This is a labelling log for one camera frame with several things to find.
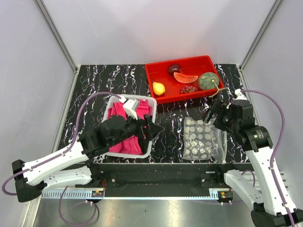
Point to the yellow fake fruit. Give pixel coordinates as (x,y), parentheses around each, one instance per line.
(158,88)

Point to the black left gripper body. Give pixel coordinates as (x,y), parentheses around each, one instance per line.
(146,133)

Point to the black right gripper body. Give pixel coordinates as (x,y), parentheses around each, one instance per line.
(223,117)

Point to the white perforated plastic basket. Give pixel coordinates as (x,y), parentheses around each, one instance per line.
(151,102)

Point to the dark red fake apple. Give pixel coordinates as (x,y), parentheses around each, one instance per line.
(174,68)

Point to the pink cloth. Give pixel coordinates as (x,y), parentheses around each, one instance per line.
(131,145)

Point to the aluminium frame rail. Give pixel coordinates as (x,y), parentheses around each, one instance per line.
(51,25)
(261,32)

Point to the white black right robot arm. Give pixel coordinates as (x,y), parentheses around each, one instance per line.
(271,206)

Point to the aluminium frame rail left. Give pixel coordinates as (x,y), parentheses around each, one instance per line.
(51,25)

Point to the aluminium frame rail right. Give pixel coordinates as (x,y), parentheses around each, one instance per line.
(261,32)

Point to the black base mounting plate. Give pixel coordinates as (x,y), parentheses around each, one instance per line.
(160,180)

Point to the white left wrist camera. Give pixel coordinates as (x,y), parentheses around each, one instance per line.
(130,106)

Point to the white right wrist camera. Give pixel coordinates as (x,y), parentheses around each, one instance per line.
(238,95)

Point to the red fake food piece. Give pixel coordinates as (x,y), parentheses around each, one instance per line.
(184,78)

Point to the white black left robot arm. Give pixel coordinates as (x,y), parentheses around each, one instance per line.
(35,177)

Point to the green fake vegetable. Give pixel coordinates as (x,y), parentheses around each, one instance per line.
(208,81)

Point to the clear zip top bag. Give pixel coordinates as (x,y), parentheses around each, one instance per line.
(202,141)

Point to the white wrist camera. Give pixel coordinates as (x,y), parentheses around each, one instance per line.
(238,95)
(130,106)

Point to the black cloth in basket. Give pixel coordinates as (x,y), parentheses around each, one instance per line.
(143,144)

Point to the purple fake grapes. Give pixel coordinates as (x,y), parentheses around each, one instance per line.
(188,89)

